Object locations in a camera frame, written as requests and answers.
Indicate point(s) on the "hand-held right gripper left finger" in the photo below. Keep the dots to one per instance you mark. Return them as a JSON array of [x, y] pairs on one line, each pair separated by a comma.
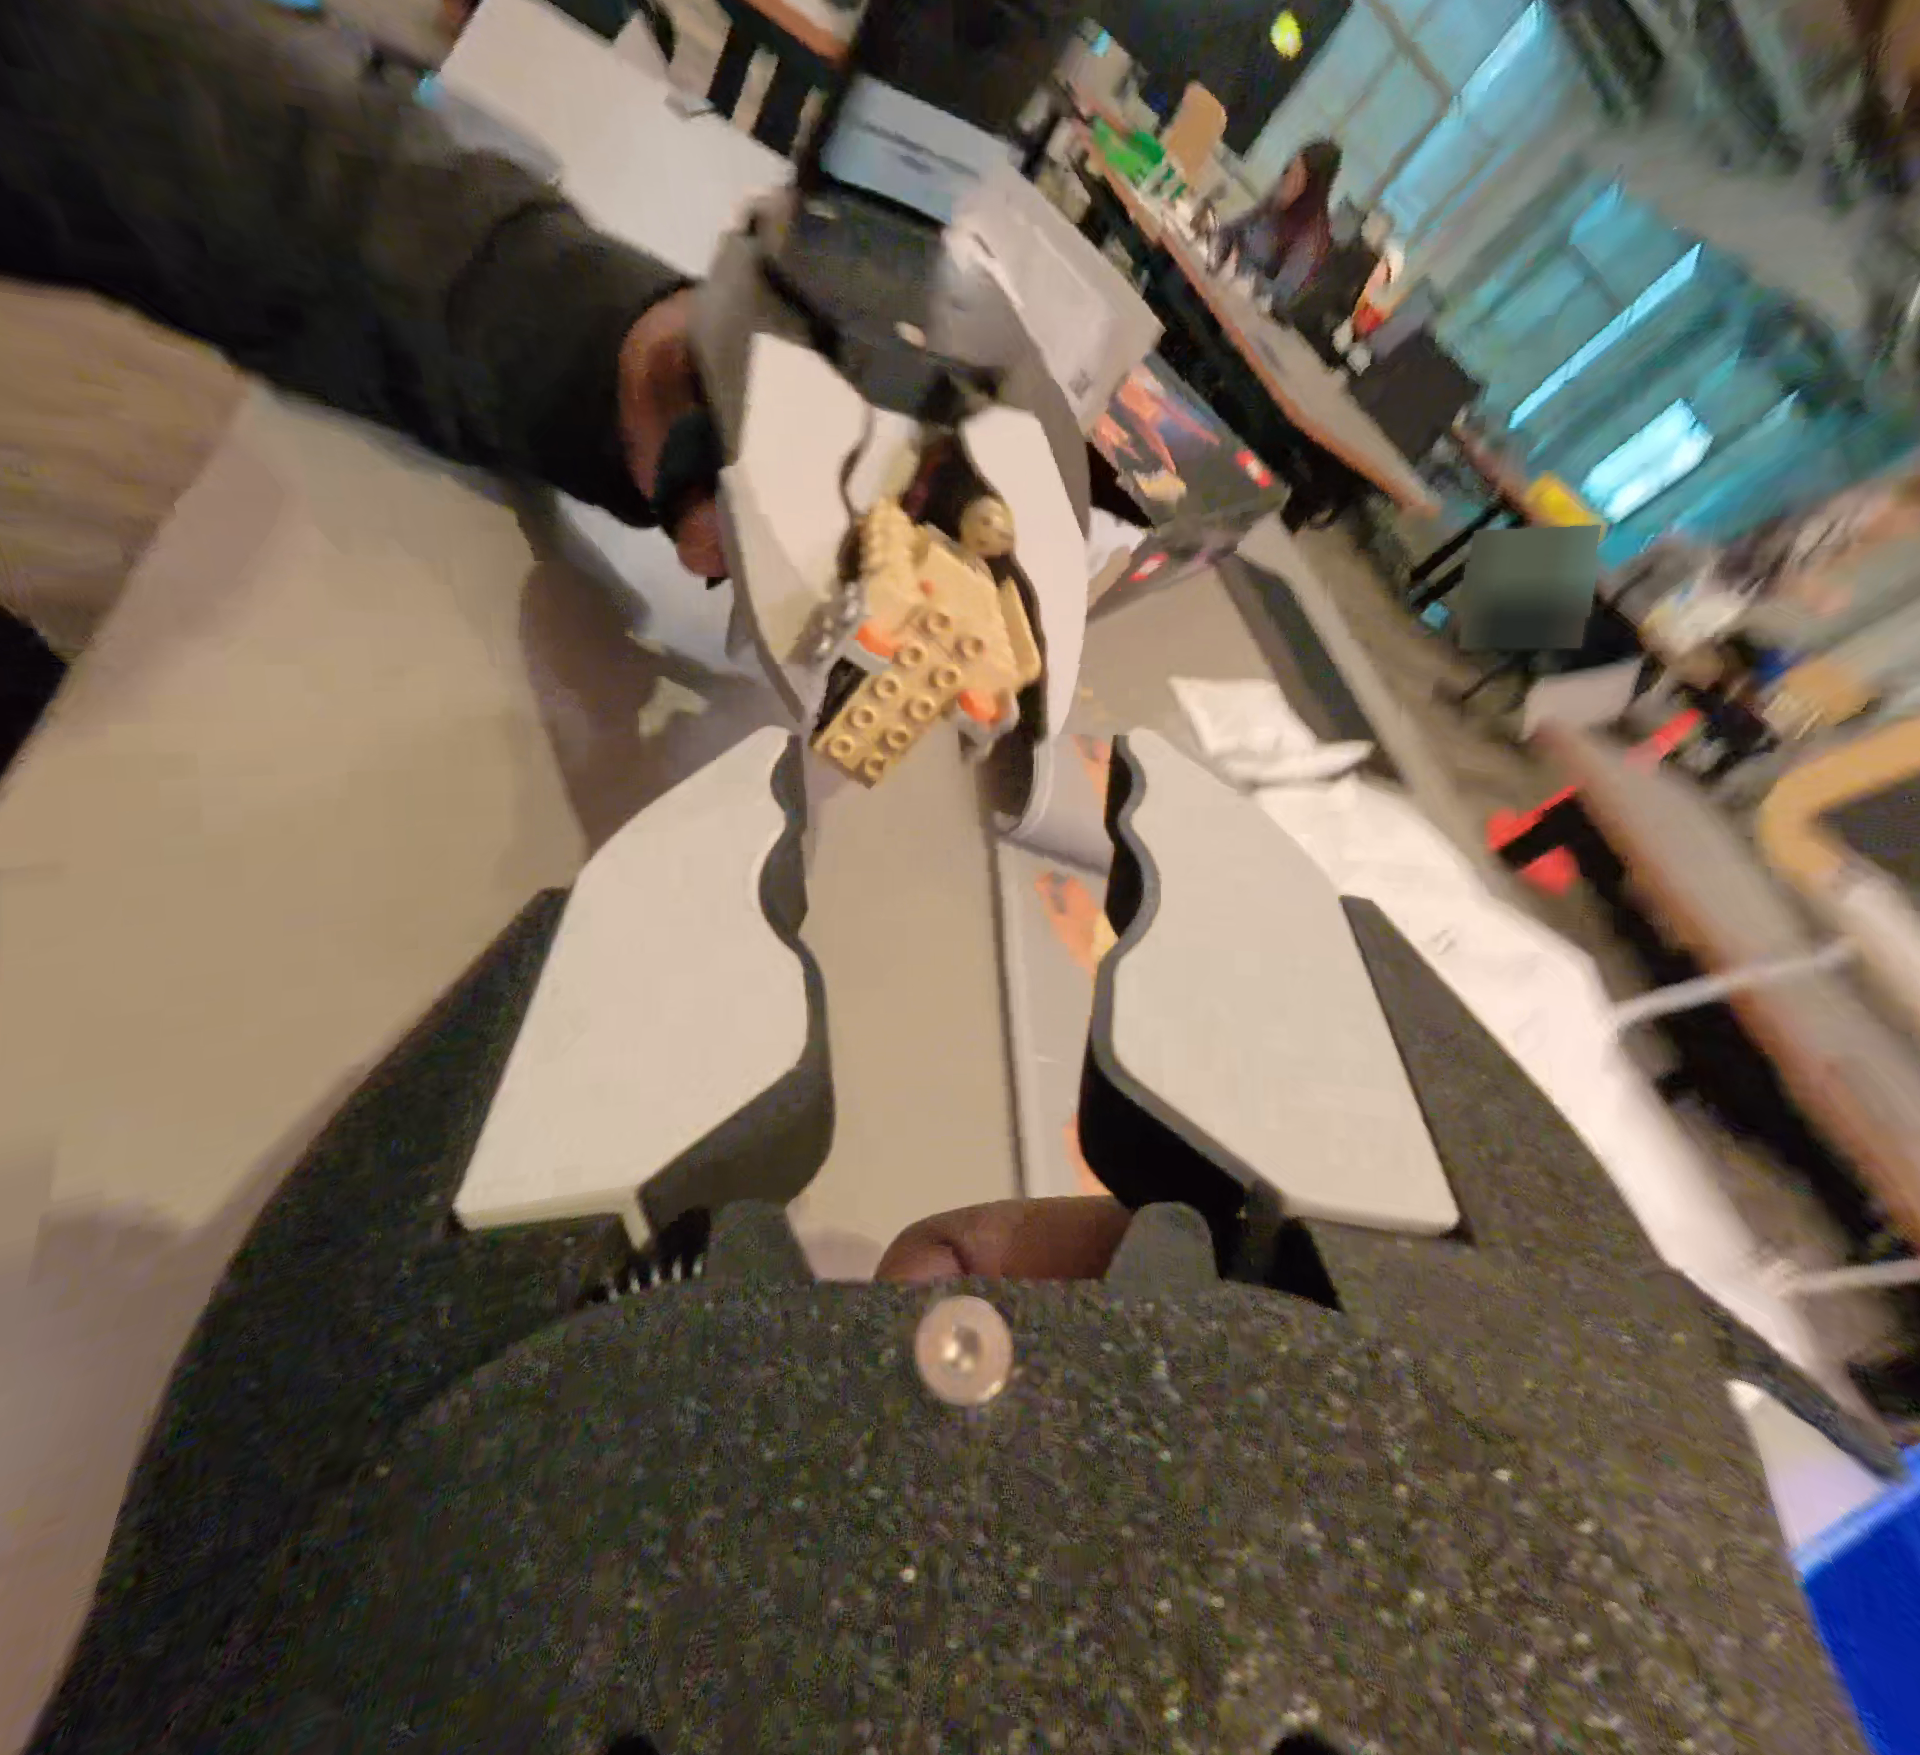
[[661, 1021]]

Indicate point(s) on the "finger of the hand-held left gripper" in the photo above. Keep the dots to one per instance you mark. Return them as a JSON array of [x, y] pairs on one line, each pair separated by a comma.
[[782, 480], [1051, 539]]

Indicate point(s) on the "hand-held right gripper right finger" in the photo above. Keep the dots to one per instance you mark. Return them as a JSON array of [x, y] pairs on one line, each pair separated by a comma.
[[1277, 1034]]

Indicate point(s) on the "tan brick-built model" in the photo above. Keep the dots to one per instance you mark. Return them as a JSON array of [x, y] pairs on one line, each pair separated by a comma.
[[924, 645]]

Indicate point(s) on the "blue plastic bin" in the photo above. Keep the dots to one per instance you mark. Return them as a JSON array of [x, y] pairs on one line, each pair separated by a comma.
[[1870, 1606]]

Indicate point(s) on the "person's left forearm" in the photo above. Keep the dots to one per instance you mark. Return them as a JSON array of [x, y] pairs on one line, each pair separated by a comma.
[[301, 209]]

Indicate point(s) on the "grey desk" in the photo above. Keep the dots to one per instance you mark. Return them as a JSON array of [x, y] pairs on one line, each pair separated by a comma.
[[226, 810]]

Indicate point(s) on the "person's left hand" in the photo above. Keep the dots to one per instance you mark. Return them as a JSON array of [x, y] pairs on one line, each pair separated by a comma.
[[654, 374]]

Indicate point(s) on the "dark printed toy box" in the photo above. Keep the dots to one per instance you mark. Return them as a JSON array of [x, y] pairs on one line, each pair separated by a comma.
[[1187, 449]]

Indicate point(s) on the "white circle-print paper bag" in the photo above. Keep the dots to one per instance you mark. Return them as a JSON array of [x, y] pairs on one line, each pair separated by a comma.
[[1471, 915]]

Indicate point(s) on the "grey instruction booklet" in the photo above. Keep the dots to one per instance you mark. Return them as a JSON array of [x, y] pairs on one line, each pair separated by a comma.
[[1051, 975]]

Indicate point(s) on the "white crumpled paper bag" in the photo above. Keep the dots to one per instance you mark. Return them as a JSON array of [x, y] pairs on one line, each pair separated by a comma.
[[1262, 727]]

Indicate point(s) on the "long wooden table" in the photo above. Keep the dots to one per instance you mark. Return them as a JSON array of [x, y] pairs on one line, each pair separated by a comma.
[[1290, 361]]

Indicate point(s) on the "plywood chair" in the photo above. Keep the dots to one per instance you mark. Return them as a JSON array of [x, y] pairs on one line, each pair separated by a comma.
[[1847, 781]]

